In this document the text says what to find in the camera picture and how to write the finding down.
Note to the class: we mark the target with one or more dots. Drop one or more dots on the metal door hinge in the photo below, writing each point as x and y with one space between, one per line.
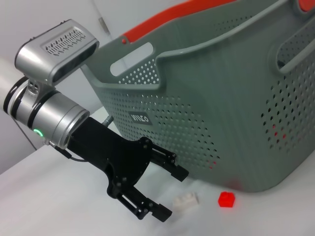
103 24

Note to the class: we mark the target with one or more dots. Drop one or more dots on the grey perforated storage bin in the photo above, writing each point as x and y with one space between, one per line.
221 110

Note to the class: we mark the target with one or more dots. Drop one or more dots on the small square red brick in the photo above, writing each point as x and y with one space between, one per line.
226 199

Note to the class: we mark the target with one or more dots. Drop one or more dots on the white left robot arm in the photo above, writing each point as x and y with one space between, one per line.
37 108

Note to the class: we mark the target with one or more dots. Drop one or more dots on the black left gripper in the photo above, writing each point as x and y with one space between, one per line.
113 152

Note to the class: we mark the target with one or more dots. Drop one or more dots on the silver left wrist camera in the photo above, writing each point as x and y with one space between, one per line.
54 59

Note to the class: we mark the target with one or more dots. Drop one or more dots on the white plastic brick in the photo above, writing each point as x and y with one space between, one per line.
185 200

